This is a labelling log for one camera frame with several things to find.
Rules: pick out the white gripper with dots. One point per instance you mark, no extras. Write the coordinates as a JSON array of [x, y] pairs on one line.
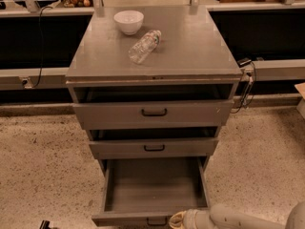
[[196, 219]]

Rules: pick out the grey bottom drawer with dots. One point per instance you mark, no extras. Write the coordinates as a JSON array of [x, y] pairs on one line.
[[148, 191]]

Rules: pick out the grey drawer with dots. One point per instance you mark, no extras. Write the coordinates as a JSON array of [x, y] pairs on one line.
[[97, 110], [157, 142], [148, 191]]

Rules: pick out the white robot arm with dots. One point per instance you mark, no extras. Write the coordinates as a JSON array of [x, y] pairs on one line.
[[221, 216]]

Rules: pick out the grey middle drawer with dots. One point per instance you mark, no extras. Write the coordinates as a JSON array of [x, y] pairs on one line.
[[157, 142]]

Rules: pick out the grey top drawer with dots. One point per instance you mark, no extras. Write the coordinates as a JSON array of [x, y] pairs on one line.
[[97, 110]]

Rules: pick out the grey drawer cabinet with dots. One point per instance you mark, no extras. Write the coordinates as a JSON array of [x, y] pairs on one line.
[[190, 58]]

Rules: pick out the cardboard box edge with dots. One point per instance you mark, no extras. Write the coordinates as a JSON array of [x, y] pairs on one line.
[[301, 105]]

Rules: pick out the clear plastic water bottle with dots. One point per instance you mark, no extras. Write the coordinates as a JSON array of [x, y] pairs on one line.
[[142, 48]]

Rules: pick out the black power adapter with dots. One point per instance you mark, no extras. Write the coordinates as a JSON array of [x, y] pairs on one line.
[[244, 62]]

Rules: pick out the white ceramic bowl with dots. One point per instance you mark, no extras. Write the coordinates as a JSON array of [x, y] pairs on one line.
[[129, 21]]

